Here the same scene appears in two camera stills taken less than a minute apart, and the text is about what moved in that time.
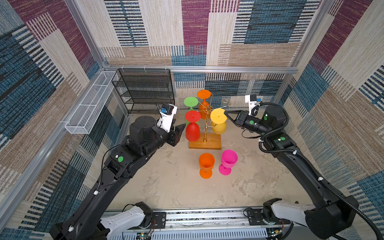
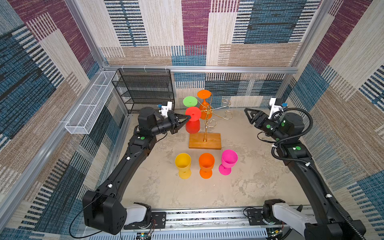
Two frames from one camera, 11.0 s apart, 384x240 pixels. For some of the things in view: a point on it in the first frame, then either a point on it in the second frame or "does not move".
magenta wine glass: (229, 158) does not move
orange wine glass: (206, 161) does not move
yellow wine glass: (218, 119) → (183, 162)
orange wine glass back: (204, 107) does not move
